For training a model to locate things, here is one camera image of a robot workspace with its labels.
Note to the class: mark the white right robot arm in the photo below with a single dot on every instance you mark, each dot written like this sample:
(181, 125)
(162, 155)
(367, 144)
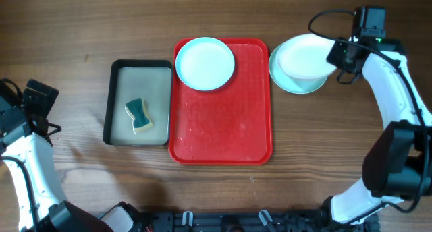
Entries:
(397, 170)

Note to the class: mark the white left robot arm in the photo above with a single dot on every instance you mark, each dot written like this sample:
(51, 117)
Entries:
(27, 150)

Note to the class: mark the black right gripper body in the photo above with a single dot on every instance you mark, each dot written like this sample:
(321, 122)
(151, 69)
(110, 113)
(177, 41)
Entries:
(339, 59)

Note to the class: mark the green yellow sponge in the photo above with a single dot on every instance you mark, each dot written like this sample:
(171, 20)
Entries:
(136, 110)

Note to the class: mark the light green bottom plate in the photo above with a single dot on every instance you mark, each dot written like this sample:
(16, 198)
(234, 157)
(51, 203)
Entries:
(289, 84)

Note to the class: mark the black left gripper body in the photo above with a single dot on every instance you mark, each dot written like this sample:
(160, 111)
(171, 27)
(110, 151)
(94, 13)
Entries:
(37, 99)

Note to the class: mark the red plastic tray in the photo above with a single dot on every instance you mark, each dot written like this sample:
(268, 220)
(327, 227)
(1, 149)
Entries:
(228, 126)

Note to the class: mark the white plate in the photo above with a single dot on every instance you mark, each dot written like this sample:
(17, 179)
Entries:
(305, 57)

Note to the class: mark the light blue top plate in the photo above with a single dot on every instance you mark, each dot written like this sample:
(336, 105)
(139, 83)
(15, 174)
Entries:
(205, 64)

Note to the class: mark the black water basin tray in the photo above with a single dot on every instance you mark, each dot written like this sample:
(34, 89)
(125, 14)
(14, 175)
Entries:
(131, 79)

